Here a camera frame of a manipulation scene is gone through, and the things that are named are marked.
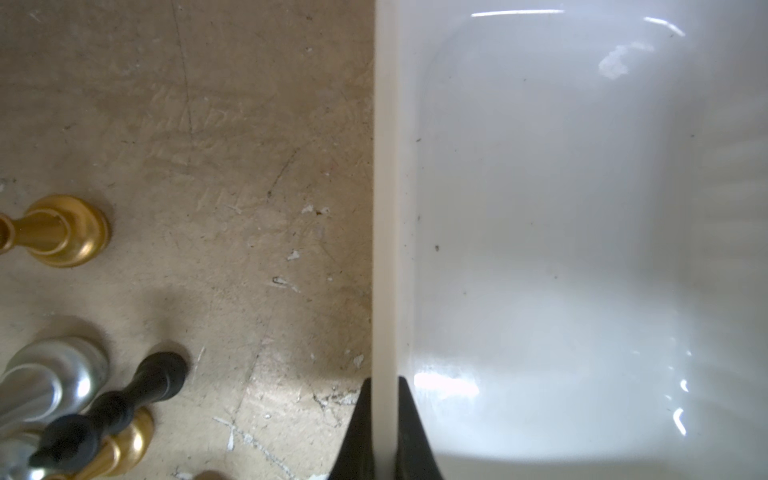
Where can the silver chess piece left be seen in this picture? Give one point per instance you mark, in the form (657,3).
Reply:
(16,450)

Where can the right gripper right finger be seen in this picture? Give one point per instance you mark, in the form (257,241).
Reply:
(414,457)

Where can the black chess piece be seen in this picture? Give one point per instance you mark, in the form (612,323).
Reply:
(72,441)

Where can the gold chess piece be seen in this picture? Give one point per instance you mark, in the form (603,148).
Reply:
(119,453)
(61,231)

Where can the white storage box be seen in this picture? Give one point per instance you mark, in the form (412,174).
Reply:
(570,236)

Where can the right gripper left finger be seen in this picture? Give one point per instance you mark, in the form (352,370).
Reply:
(355,459)

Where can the silver chess piece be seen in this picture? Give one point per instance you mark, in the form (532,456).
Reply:
(16,450)
(50,378)

